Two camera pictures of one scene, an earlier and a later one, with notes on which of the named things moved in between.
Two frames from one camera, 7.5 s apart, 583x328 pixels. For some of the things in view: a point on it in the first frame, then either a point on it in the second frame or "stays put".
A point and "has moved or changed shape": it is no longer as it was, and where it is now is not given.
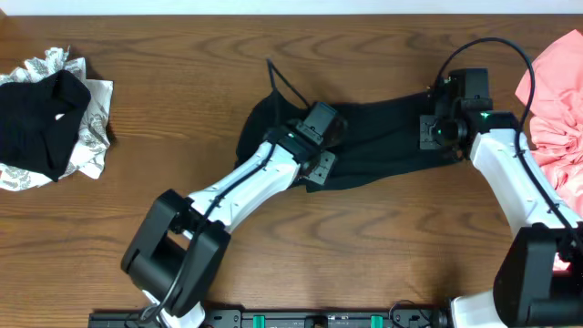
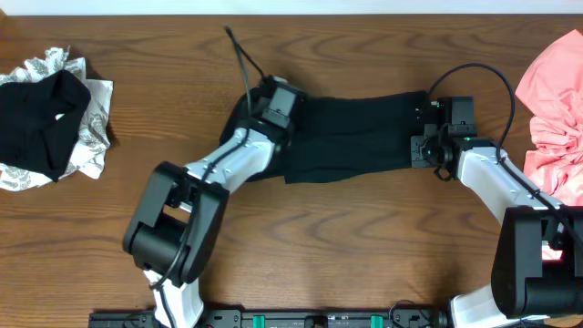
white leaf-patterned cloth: x=91 y=143 stays put
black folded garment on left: x=40 y=122 stays put
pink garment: x=557 y=119 stays put
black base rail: x=278 y=319 stays put
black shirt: x=383 y=137 has moved or changed shape
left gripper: x=320 y=169 → x=259 y=92
